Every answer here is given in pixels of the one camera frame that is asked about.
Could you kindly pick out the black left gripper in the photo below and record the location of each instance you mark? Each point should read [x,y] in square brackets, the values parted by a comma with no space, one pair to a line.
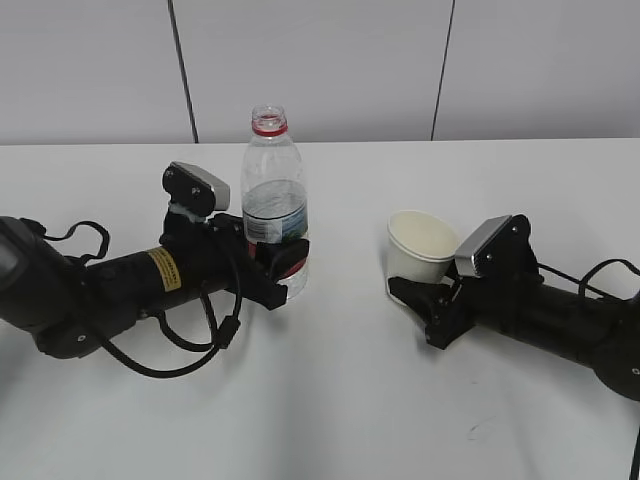
[213,256]

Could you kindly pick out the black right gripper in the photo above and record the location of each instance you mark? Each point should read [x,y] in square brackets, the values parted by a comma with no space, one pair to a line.
[492,302]

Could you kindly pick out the white paper cup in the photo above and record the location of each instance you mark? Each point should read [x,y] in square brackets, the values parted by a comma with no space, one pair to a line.
[421,247]

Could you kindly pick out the clear plastic water bottle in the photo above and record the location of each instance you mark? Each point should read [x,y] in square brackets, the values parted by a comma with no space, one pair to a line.
[273,183]

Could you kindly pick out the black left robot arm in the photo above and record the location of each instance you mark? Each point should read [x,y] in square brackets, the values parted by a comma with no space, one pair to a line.
[54,297]

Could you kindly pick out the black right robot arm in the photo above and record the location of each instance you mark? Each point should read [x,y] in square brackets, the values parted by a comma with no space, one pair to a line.
[602,335]

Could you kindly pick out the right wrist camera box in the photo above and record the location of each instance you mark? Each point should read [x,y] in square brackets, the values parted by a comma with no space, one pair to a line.
[498,247]

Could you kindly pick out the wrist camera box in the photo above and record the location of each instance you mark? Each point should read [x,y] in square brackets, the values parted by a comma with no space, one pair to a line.
[498,247]
[194,191]

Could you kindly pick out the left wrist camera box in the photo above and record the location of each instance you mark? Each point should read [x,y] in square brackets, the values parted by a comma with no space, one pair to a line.
[194,191]

